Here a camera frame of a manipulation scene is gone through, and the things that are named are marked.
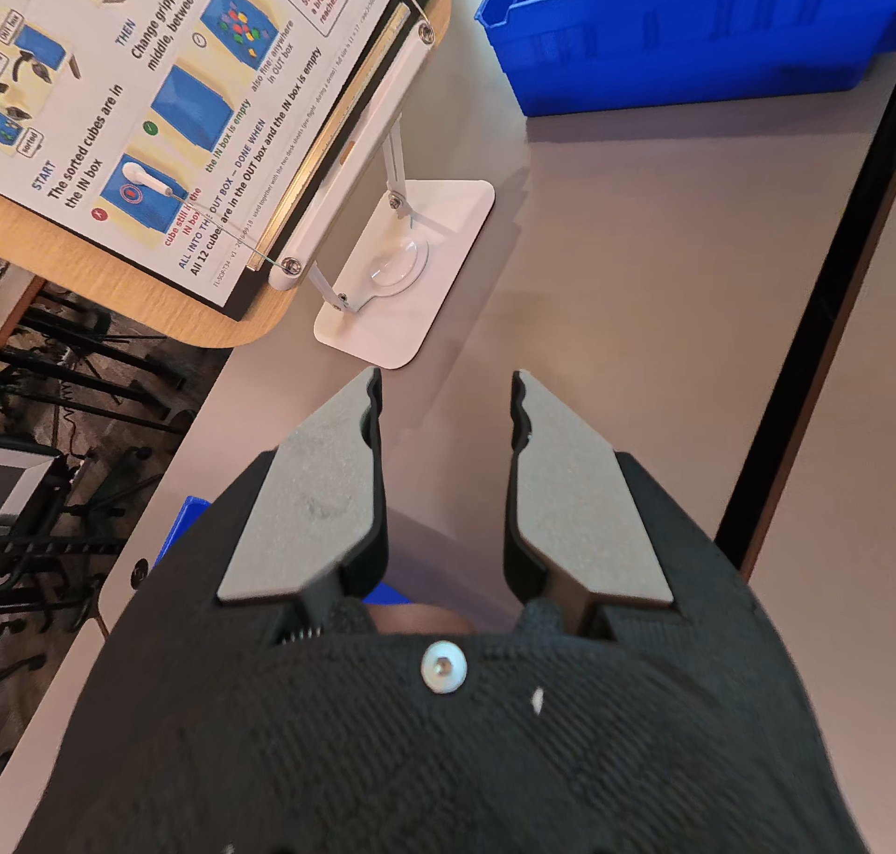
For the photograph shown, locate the grey box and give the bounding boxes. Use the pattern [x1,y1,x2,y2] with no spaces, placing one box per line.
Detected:
[0,444,67,527]

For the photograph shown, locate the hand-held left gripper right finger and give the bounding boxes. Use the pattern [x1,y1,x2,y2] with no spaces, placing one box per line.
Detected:
[504,369,676,632]

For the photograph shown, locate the printed instruction sheet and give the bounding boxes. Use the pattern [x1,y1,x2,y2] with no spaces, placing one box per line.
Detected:
[0,0,415,311]

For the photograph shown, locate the black tripod stands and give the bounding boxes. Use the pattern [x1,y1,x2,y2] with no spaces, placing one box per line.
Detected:
[0,287,198,694]

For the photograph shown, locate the blue plastic bin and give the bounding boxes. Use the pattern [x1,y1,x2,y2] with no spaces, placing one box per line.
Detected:
[150,495,403,606]
[476,0,896,118]

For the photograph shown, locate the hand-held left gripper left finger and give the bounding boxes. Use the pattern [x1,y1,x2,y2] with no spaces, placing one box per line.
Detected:
[216,367,390,631]

